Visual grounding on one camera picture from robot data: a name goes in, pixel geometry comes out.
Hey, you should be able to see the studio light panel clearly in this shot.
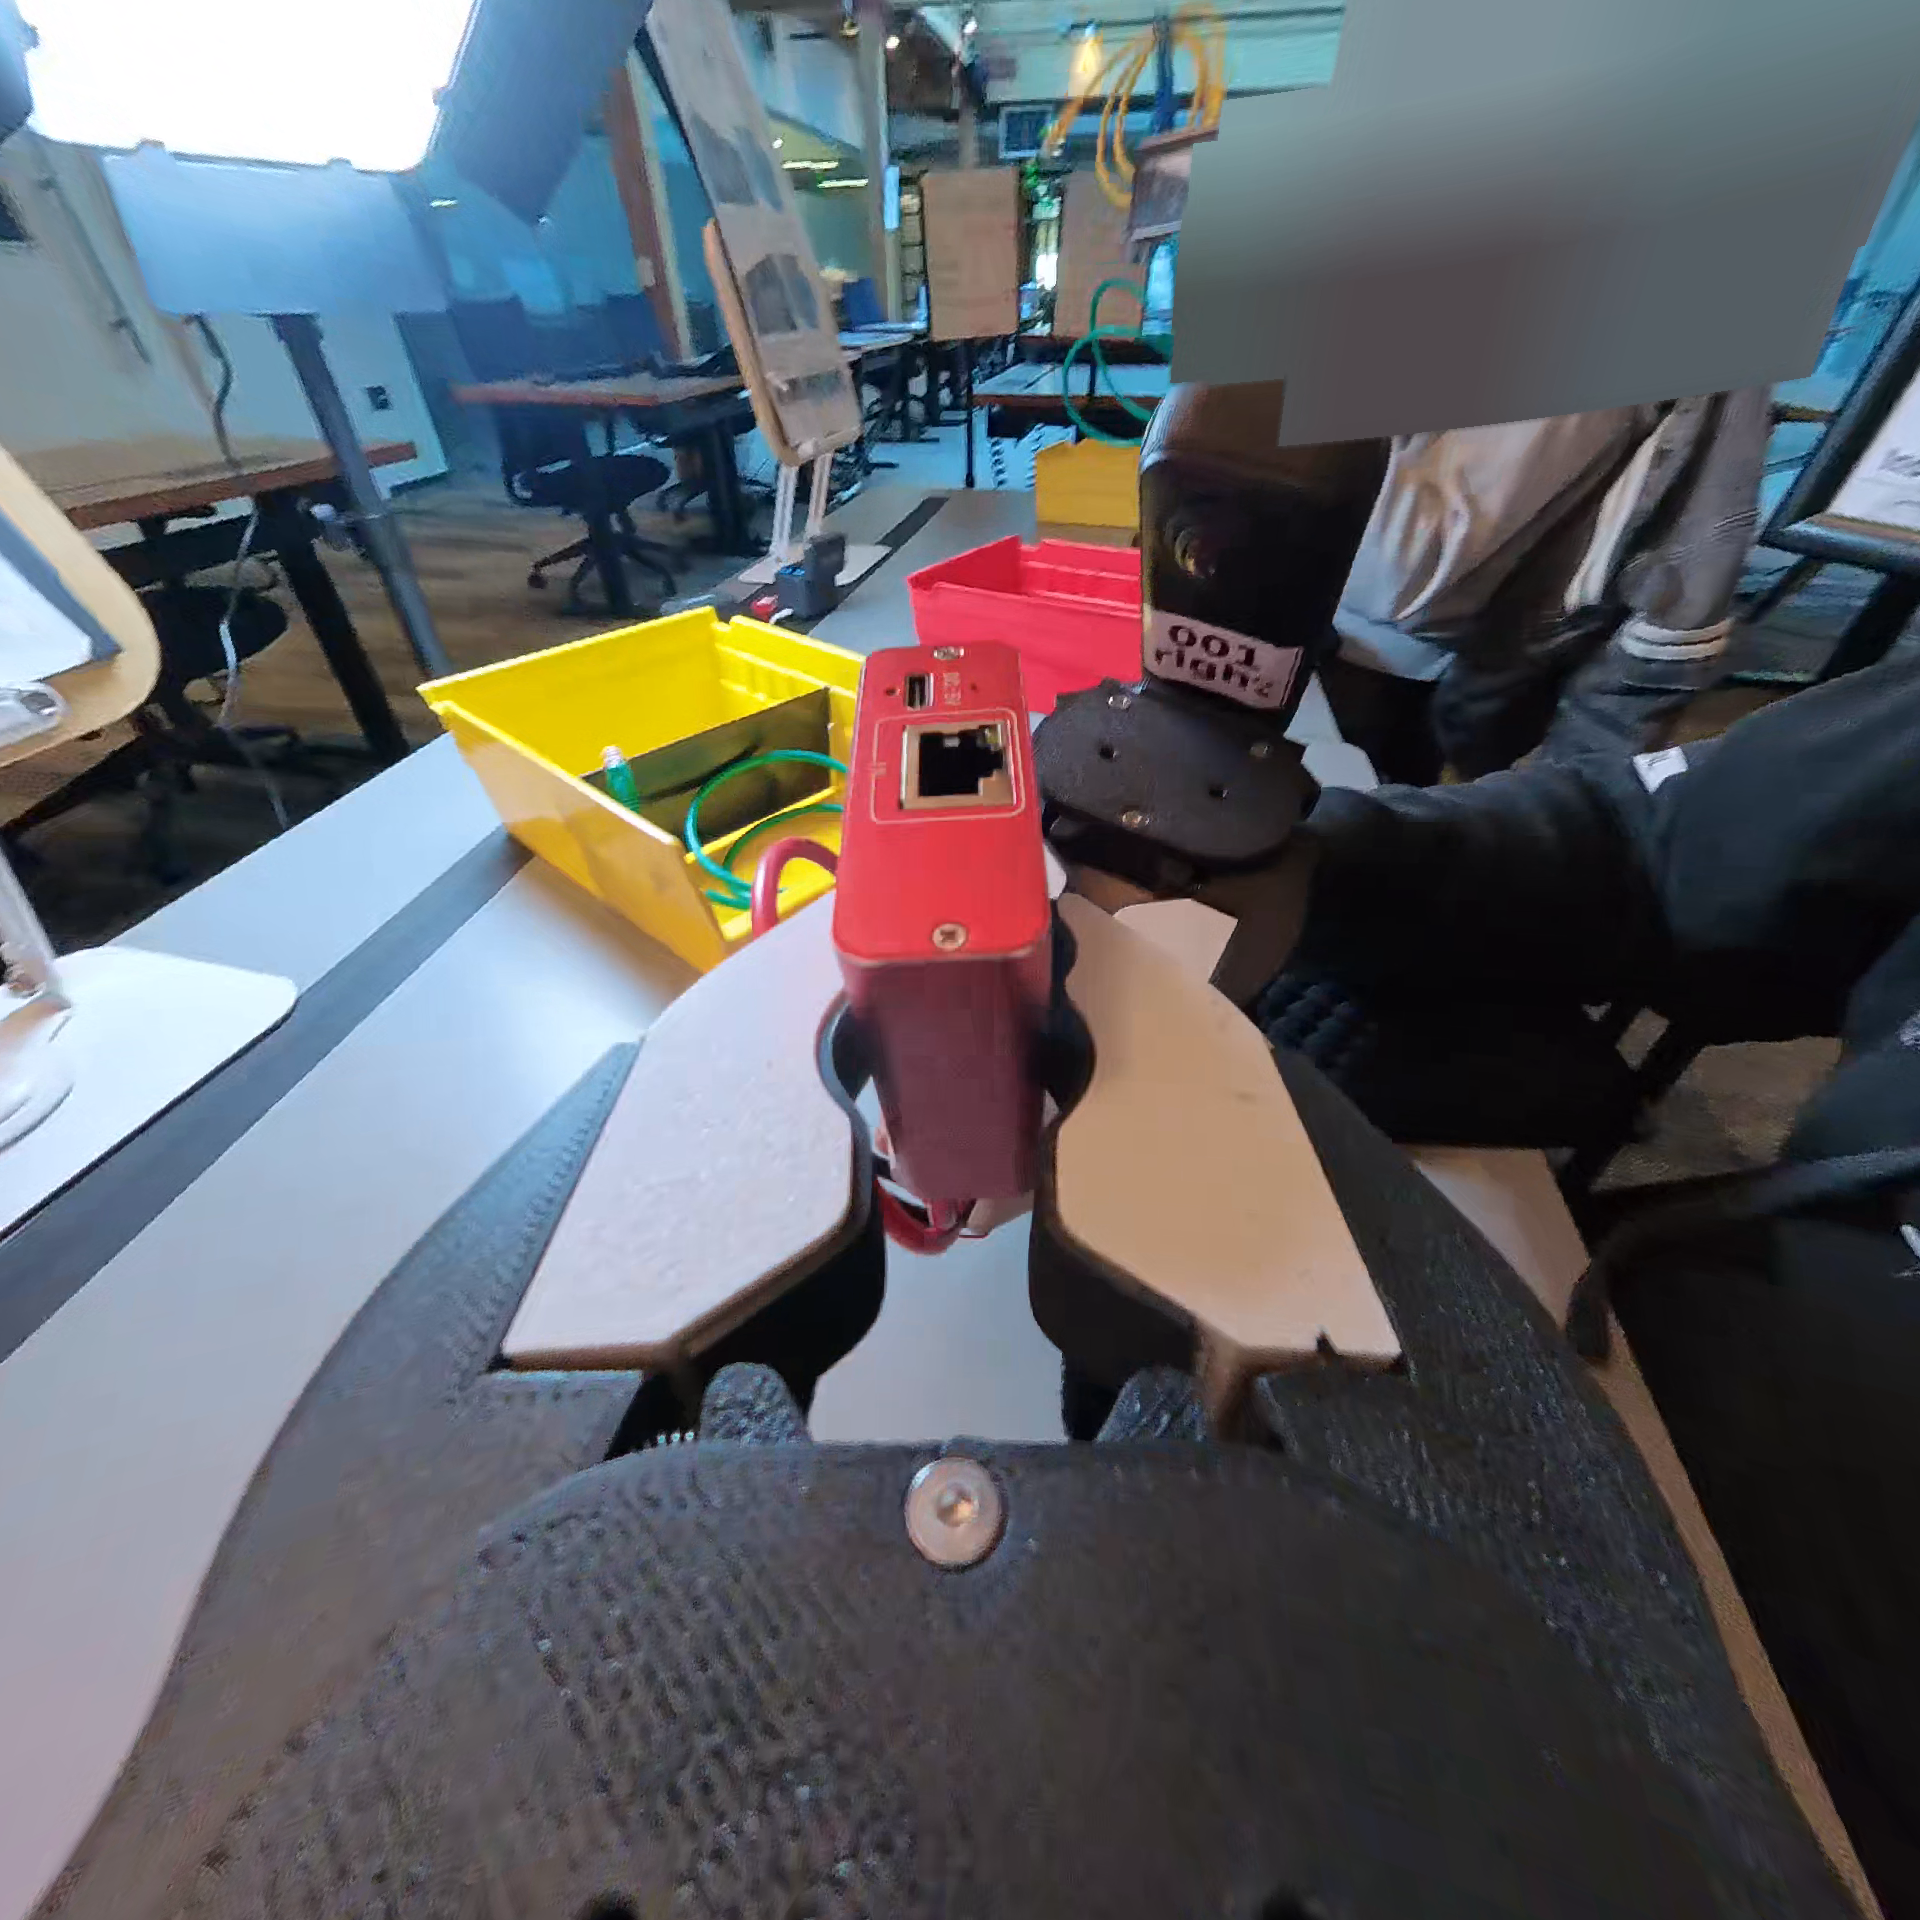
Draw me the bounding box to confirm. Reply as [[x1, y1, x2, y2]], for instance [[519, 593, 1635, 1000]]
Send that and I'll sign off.
[[0, 0, 648, 317]]

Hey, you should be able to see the black light stand pole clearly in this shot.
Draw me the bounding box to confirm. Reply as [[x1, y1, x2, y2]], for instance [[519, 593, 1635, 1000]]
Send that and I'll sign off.
[[270, 314, 452, 682]]

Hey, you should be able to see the yellow plastic bin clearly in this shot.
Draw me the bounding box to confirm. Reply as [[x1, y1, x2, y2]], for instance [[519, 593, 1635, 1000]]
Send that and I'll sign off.
[[416, 607, 864, 974], [1035, 434, 1146, 529]]

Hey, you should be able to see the instruction sheet stand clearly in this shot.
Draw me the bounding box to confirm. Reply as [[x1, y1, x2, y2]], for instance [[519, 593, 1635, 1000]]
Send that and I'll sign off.
[[920, 167, 1024, 345], [702, 221, 867, 560], [0, 449, 303, 1201], [1049, 181, 1150, 337]]

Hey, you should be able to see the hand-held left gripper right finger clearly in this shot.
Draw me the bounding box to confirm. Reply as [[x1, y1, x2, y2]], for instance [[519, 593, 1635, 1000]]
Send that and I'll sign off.
[[1032, 896, 1406, 1418]]

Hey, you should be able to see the red plastic bin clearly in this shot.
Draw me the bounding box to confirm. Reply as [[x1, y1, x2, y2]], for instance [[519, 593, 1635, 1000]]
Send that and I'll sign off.
[[907, 536, 1150, 712]]

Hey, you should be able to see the yellow ethernet cable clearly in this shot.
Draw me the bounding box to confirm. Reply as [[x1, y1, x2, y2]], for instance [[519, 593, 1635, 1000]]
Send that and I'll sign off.
[[1042, 16, 1230, 212]]

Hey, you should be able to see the wooden top desk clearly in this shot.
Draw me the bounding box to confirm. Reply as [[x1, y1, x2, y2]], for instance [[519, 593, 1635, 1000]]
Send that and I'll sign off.
[[31, 439, 424, 768]]

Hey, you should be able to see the green ethernet cable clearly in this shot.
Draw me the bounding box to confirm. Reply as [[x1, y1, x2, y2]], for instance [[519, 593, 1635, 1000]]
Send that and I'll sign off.
[[1064, 276, 1172, 444], [599, 746, 848, 913]]

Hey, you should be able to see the person's right forearm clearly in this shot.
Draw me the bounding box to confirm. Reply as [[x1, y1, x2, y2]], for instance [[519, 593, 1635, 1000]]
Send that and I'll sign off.
[[1289, 630, 1920, 1142]]

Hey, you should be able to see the red metal ethernet switch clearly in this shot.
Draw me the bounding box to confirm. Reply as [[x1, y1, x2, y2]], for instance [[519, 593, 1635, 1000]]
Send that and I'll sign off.
[[832, 641, 1056, 1201]]

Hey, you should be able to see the black office chair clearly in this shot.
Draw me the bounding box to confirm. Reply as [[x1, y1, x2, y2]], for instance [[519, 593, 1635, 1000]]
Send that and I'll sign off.
[[504, 412, 683, 607]]

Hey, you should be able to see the red ethernet cable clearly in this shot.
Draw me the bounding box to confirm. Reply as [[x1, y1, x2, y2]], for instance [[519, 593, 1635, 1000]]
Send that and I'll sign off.
[[751, 836, 993, 1249]]

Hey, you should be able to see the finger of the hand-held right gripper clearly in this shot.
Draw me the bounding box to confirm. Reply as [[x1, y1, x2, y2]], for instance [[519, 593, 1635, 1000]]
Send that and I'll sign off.
[[1114, 896, 1241, 980]]

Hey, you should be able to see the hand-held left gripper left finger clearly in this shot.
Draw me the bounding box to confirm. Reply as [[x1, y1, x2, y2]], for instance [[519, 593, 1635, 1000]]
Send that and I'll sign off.
[[504, 901, 887, 1372]]

